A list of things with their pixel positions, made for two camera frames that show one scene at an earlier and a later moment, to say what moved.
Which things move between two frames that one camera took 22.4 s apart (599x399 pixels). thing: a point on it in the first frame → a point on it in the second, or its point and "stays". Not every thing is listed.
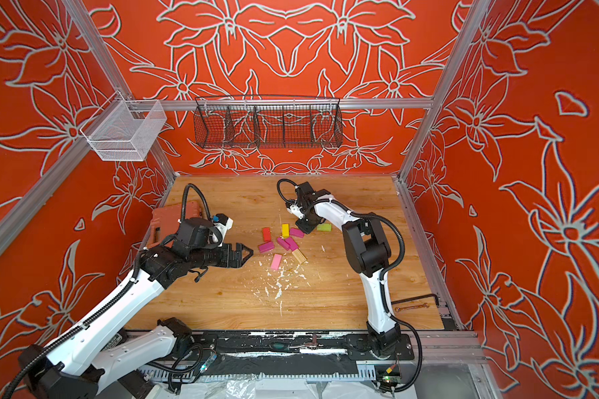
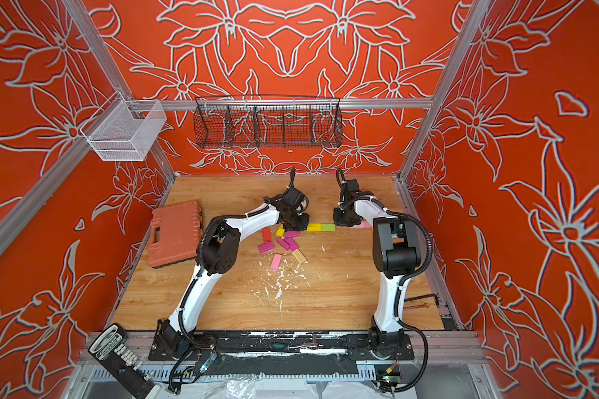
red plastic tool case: [165, 221] stays
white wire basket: [124, 130] stays
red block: [266, 234] stays
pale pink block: [276, 262] stays
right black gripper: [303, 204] → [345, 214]
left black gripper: [240, 261] → [304, 226]
